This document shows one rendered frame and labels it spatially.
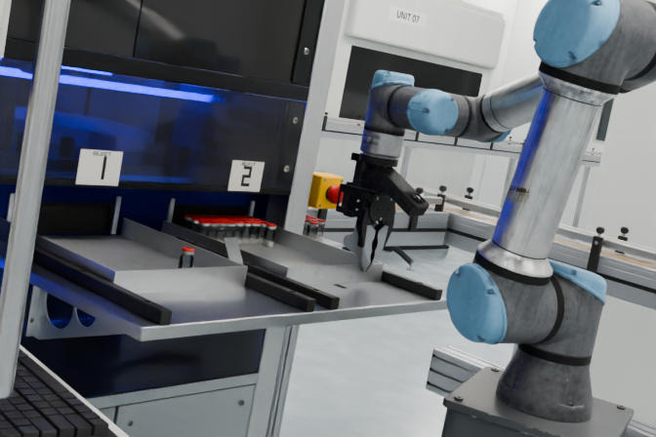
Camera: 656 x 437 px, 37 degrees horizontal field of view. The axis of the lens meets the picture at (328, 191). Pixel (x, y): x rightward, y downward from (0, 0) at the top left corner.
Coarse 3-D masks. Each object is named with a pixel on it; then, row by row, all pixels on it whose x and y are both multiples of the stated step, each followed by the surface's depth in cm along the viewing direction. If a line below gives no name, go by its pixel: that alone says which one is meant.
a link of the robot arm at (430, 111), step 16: (400, 96) 167; (416, 96) 164; (432, 96) 161; (448, 96) 162; (400, 112) 166; (416, 112) 162; (432, 112) 161; (448, 112) 163; (464, 112) 167; (416, 128) 165; (432, 128) 162; (448, 128) 164; (464, 128) 168
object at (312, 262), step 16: (176, 224) 183; (208, 240) 176; (288, 240) 198; (304, 240) 196; (256, 256) 168; (272, 256) 187; (288, 256) 190; (304, 256) 193; (320, 256) 192; (336, 256) 190; (352, 256) 187; (288, 272) 163; (304, 272) 166; (320, 272) 169; (336, 272) 173; (352, 272) 176; (368, 272) 180
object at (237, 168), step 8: (232, 160) 186; (232, 168) 186; (240, 168) 188; (256, 168) 191; (232, 176) 187; (240, 176) 188; (256, 176) 191; (232, 184) 187; (240, 184) 189; (256, 184) 192
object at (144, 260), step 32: (0, 224) 160; (128, 224) 179; (64, 256) 147; (96, 256) 160; (128, 256) 164; (160, 256) 169; (192, 256) 167; (128, 288) 141; (160, 288) 145; (192, 288) 150; (224, 288) 155
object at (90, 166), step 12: (84, 156) 161; (96, 156) 163; (108, 156) 165; (120, 156) 167; (84, 168) 162; (96, 168) 163; (108, 168) 165; (120, 168) 167; (84, 180) 162; (96, 180) 164; (108, 180) 166
